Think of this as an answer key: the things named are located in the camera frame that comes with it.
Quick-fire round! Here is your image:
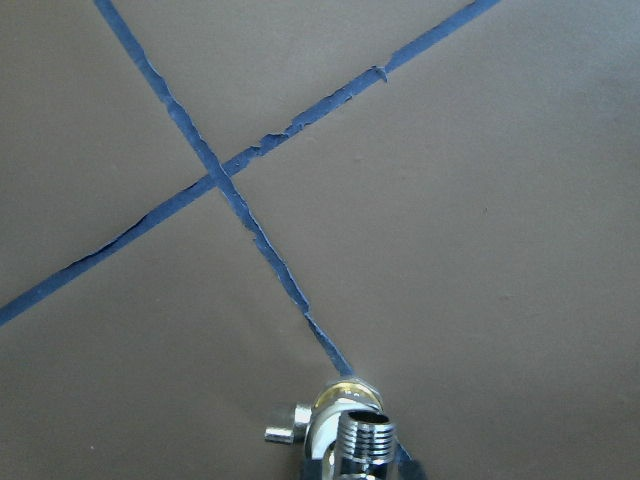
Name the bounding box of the chrome brass angle valve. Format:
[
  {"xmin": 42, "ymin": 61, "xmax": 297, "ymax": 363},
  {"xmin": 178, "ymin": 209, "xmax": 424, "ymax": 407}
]
[{"xmin": 264, "ymin": 376, "xmax": 398, "ymax": 479}]

